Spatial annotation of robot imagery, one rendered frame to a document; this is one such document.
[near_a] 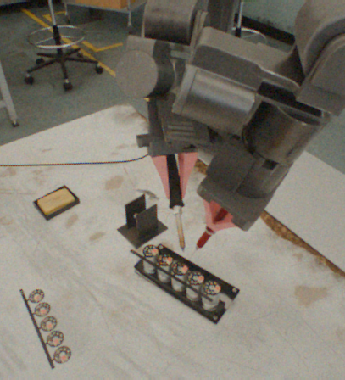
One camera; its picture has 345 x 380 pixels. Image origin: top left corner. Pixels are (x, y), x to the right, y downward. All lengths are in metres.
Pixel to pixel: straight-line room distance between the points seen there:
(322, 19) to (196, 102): 0.11
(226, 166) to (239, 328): 0.31
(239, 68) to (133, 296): 0.42
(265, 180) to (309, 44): 0.13
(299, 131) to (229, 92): 0.07
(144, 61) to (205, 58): 0.18
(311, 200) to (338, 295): 0.22
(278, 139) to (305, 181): 0.53
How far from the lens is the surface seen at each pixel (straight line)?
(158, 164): 0.54
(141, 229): 0.67
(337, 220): 0.79
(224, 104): 0.31
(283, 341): 0.61
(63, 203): 0.76
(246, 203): 0.38
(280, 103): 0.32
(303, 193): 0.82
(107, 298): 0.63
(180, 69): 0.55
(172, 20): 0.54
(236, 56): 0.30
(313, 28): 0.29
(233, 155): 0.35
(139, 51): 0.48
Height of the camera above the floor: 1.28
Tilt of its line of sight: 43 degrees down
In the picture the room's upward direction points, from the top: straight up
